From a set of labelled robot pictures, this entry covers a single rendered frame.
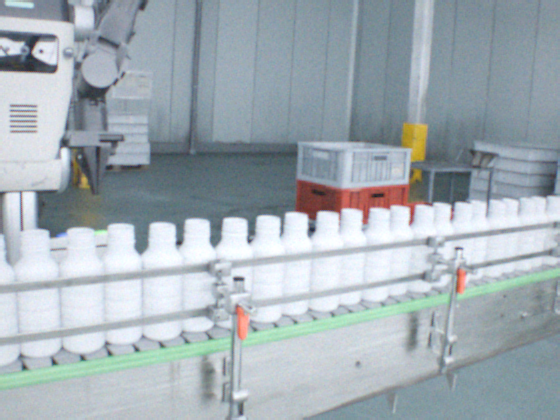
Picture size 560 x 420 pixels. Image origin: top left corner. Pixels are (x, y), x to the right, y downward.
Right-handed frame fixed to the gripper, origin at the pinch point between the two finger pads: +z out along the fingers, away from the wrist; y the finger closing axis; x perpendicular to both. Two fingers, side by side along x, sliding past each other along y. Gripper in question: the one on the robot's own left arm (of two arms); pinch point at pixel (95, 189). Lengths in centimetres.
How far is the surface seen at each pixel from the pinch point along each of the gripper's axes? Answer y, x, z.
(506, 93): 1029, 595, -301
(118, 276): -3.3, -19.0, 15.4
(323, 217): 31.8, -18.4, 9.3
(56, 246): -8.0, -3.5, 9.3
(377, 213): 43.7, -18.6, 9.3
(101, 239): -0.8, -3.6, 8.7
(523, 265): 90, -15, 23
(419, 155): 781, 646, -173
